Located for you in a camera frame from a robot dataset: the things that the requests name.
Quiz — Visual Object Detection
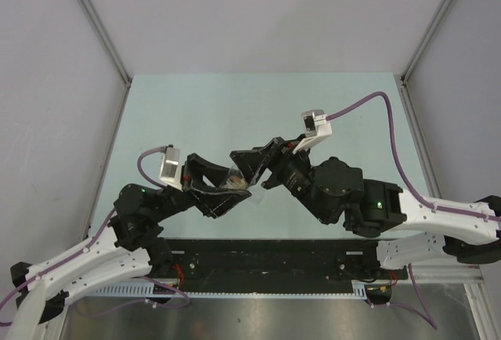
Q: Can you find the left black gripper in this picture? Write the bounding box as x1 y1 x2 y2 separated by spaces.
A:
151 153 252 222

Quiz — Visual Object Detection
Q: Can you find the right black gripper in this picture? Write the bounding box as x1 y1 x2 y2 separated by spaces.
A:
229 133 332 224

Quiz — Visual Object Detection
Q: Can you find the clear pill bottle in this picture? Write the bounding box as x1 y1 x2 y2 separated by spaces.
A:
220 165 249 190

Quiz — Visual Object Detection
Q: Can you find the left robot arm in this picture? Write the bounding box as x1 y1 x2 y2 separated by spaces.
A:
4 146 255 324

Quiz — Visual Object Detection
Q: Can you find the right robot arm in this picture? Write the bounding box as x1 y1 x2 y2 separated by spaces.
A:
230 138 500 278

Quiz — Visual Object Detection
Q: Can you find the aluminium front beam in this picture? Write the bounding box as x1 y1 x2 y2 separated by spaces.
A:
56 249 483 282

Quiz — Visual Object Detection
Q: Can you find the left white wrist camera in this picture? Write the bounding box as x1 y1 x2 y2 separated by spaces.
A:
159 145 182 191

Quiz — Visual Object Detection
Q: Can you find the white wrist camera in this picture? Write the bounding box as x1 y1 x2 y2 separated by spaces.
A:
293 110 332 154
159 145 182 191

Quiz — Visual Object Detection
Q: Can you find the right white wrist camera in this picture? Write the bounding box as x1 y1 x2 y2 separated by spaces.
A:
293 110 332 154

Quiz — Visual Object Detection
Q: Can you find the grey slotted cable duct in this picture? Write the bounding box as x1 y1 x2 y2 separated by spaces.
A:
89 280 369 301

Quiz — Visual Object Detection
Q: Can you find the left aluminium frame post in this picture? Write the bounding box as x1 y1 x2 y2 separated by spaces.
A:
76 0 132 89

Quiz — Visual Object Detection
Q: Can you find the aluminium frame post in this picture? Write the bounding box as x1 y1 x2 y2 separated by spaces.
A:
401 0 474 82
76 0 132 89

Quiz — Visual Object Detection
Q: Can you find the right aluminium frame post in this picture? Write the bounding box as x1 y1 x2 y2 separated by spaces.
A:
401 0 474 82

